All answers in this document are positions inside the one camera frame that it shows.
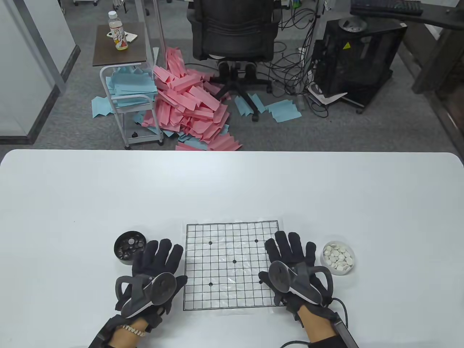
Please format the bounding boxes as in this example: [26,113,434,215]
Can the person's right hand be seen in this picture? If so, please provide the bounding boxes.
[258,231,336,328]

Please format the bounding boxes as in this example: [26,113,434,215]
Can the person's left hand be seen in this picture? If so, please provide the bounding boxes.
[115,239,188,328]

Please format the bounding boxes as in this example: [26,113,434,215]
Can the pile of black Go stones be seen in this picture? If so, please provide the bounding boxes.
[118,236,144,258]

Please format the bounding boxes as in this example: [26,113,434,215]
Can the pile of white Go stones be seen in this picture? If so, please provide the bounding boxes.
[324,244,354,271]

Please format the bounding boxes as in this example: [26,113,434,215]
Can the person's left forearm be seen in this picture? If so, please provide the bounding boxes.
[108,319,146,348]

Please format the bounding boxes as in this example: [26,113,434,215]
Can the grey right hand controller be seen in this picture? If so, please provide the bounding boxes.
[268,260,333,307]

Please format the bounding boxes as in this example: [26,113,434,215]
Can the grey hand controller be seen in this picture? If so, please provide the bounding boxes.
[115,272,188,319]
[268,260,333,307]

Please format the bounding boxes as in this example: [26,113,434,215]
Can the grey left hand controller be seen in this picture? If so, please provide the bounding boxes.
[115,272,188,319]

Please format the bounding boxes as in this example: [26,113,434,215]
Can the black round container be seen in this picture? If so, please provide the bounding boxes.
[113,231,148,266]

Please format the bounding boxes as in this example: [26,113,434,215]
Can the white round container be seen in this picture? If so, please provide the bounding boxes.
[321,241,356,276]

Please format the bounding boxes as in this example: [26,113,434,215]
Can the grid board sheet in plastic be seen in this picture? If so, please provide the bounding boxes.
[180,217,290,316]

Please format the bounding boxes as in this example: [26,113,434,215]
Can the white metal cart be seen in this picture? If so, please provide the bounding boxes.
[100,62,164,150]

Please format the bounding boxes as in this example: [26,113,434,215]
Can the blue paper sheet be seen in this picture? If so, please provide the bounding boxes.
[91,96,113,119]
[265,100,302,124]
[234,94,267,116]

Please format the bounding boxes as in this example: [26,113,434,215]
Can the pile of pink paper sheets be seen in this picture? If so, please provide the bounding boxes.
[141,46,243,152]

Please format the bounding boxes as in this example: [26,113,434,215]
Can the white papers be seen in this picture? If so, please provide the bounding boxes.
[307,83,348,105]

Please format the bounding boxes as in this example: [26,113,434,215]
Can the stack of blue paper sheets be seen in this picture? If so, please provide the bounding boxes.
[105,67,158,107]

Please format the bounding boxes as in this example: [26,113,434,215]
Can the black computer tower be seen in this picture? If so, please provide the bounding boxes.
[312,17,408,109]

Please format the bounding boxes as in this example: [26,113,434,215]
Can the brown side table top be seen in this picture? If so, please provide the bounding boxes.
[92,22,150,67]

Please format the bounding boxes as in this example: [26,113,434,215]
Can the white paper packet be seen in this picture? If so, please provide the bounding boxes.
[106,31,138,42]

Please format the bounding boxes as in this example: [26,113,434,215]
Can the black office chair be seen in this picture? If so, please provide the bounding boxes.
[187,0,282,122]

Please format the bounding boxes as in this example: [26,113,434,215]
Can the clear drink bottle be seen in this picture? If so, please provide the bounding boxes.
[108,11,128,51]

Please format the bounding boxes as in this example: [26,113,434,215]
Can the grey metal dish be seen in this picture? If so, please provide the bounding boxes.
[338,18,367,32]

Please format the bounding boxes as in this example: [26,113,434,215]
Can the black keyboard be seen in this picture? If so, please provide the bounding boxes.
[350,0,424,16]

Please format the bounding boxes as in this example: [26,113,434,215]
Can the dark desk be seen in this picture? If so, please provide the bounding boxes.
[350,0,464,95]

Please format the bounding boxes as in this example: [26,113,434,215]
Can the beaded bracelet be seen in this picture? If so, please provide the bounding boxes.
[121,324,148,338]

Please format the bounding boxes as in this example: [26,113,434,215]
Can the black left wrist camera strap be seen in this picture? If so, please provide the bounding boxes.
[88,315,122,348]

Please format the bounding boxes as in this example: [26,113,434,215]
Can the black wrist camera strap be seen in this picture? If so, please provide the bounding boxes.
[328,308,359,348]
[88,315,122,348]

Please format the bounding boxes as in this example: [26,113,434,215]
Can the black right wrist camera strap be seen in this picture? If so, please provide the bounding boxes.
[328,308,359,348]

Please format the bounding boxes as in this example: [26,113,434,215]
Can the tangle of black cables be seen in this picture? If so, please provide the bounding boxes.
[268,0,328,118]

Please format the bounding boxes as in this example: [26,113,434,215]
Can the grey metal frame post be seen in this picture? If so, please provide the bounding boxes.
[154,0,168,69]
[136,0,153,69]

